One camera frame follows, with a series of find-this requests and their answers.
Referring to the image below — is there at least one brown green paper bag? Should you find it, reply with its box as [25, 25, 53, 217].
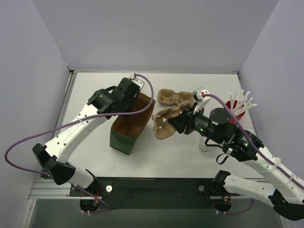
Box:
[109, 100, 155, 155]

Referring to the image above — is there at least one red straw holder cup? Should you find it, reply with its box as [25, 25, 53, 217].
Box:
[226, 100, 246, 124]

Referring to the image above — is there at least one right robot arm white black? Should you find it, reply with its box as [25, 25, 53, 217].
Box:
[168, 107, 304, 221]

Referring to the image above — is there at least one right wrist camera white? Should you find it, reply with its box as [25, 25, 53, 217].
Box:
[192, 87, 211, 114]

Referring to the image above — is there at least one white paper coffee cup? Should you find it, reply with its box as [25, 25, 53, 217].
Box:
[199, 136, 214, 152]

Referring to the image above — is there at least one brown pulp cup carrier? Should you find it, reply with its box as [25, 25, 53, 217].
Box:
[157, 88, 195, 106]
[151, 101, 193, 140]

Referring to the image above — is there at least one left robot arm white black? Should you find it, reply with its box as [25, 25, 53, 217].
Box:
[33, 78, 144, 196]

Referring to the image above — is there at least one white wrapped straws bundle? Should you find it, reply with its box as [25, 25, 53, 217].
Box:
[228, 89, 257, 116]

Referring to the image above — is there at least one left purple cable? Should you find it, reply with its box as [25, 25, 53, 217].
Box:
[4, 73, 155, 176]

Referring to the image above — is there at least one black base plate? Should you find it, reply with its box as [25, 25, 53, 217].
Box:
[69, 177, 240, 210]

